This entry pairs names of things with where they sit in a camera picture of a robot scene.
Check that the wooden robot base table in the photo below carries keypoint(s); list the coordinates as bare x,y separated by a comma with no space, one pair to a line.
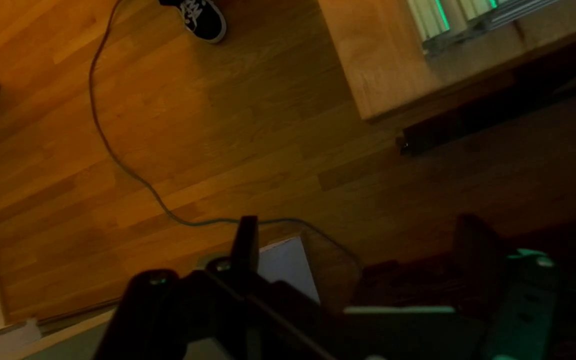
446,68

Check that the black patterned shoe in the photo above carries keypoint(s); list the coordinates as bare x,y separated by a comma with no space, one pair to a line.
201,17

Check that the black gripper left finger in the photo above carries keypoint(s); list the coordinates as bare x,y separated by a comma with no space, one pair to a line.
161,312

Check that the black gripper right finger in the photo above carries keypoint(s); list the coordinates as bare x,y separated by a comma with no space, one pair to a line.
487,298

